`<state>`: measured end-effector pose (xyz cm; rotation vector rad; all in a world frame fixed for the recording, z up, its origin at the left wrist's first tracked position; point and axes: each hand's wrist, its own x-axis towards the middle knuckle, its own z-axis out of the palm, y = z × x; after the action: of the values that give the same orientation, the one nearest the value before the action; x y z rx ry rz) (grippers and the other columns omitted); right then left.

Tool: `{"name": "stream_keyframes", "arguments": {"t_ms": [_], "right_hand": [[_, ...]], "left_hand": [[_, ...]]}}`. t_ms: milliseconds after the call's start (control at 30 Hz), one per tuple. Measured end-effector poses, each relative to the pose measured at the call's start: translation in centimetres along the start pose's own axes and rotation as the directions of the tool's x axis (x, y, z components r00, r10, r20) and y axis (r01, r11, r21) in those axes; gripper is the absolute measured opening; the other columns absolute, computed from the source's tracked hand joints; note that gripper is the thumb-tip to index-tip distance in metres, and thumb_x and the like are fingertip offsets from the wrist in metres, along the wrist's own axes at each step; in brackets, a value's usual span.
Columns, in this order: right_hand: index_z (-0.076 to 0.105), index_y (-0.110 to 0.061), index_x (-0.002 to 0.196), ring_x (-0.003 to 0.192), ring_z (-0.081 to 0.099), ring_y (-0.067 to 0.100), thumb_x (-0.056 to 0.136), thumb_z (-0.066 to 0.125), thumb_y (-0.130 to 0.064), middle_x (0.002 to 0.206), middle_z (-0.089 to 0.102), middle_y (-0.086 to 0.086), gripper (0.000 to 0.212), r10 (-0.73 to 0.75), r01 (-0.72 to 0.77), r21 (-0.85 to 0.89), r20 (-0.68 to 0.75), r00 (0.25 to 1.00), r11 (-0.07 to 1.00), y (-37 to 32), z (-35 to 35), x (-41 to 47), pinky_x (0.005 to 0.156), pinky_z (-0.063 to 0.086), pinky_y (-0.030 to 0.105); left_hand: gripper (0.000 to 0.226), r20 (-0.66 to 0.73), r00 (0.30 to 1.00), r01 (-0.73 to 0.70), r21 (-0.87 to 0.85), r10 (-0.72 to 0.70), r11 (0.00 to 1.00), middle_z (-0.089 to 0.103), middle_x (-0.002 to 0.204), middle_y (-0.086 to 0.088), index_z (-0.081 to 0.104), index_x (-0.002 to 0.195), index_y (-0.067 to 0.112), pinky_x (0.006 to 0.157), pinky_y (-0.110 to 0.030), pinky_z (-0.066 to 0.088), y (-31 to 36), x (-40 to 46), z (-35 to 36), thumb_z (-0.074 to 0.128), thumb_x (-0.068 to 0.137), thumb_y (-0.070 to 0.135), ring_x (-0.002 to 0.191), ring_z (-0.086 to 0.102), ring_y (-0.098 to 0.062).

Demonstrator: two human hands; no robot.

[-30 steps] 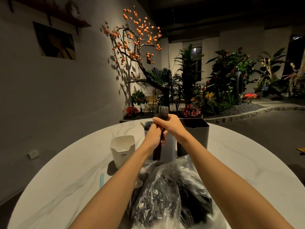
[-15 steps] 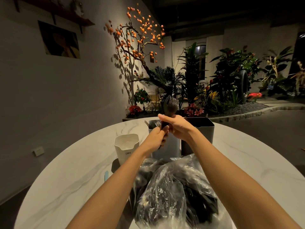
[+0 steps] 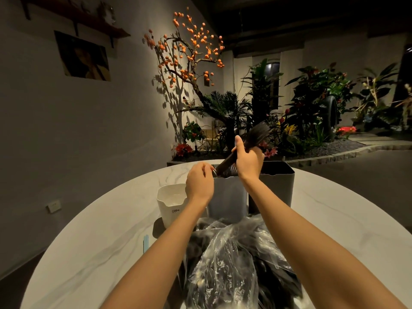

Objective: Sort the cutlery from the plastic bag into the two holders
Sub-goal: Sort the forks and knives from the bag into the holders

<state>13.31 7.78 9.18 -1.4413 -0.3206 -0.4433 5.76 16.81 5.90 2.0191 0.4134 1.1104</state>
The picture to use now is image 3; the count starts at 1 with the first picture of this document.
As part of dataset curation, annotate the figurine on shelf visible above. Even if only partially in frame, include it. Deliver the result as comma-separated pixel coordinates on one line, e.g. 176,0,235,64
97,1,117,25

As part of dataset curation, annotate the pile of black brushes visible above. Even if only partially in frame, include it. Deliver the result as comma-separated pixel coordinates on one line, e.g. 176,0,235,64
174,219,303,309

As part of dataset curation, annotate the white plastic container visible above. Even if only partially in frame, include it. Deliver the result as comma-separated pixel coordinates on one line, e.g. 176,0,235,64
157,183,189,229

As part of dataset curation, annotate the broad leaf plant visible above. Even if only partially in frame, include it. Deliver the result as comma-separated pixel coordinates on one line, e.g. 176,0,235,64
354,62,401,126

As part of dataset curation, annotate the tree with orange fruits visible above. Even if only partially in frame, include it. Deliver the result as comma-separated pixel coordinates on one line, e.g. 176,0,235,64
144,7,226,148

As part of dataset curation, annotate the black hair brush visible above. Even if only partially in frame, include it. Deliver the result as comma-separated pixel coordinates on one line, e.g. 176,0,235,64
215,122,271,177

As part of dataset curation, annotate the wall picture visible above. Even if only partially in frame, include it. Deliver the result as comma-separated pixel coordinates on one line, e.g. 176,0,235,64
54,30,111,82

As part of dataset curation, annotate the red flower plant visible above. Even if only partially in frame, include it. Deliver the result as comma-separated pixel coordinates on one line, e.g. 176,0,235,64
173,143,194,159

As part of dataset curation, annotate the person's left hand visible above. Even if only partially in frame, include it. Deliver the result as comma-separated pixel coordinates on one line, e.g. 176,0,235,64
185,162,217,207

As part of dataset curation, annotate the stone garden border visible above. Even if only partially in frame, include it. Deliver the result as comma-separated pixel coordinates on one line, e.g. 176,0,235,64
285,143,412,168

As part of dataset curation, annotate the dark grey rectangular bin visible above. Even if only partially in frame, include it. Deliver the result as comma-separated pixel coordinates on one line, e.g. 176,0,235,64
248,161,295,215

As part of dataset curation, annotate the black tyre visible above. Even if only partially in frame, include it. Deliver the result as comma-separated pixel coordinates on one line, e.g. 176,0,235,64
323,96,338,139

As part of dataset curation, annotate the person's right forearm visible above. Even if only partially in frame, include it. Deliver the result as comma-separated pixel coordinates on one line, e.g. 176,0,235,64
240,173,407,309

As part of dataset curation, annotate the clear plastic bag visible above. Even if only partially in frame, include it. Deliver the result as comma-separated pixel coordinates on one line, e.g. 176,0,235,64
183,214,304,309

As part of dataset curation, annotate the green palm plant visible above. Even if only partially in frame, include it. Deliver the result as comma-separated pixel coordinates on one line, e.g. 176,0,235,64
190,91,253,151

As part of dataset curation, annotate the person's left forearm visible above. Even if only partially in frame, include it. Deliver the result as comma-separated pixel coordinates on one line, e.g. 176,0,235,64
100,199,209,309

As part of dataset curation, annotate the dark wooden wall shelf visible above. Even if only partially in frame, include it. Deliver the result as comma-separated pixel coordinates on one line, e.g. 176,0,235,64
16,0,131,48

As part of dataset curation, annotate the tall green leafy plant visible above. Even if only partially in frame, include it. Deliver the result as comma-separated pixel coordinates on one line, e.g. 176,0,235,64
241,58,284,126

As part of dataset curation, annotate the bush with red flowers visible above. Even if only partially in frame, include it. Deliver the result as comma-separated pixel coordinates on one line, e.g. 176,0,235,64
285,62,356,142

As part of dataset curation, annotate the person's right hand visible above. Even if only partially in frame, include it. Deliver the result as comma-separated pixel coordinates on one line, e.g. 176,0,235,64
234,135,265,183

